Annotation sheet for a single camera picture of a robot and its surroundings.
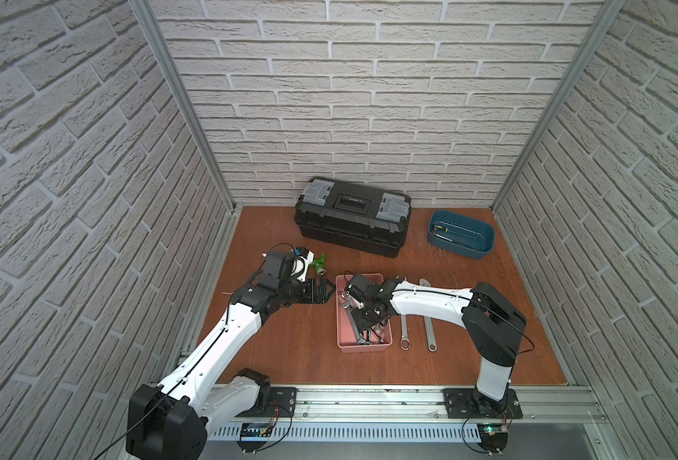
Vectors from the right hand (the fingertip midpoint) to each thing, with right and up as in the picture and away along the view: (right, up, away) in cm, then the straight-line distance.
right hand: (364, 319), depth 88 cm
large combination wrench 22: (+12, -5, -5) cm, 14 cm away
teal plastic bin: (+41, +26, +23) cm, 54 cm away
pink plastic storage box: (-5, -5, -2) cm, 7 cm away
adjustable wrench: (+20, -2, -1) cm, 20 cm away
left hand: (-11, +13, -10) cm, 20 cm away
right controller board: (+32, -24, -18) cm, 44 cm away
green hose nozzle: (-15, +16, +11) cm, 25 cm away
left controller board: (-30, -24, -15) cm, 41 cm away
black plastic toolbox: (-5, +33, +7) cm, 34 cm away
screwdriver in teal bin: (+32, +30, +22) cm, 49 cm away
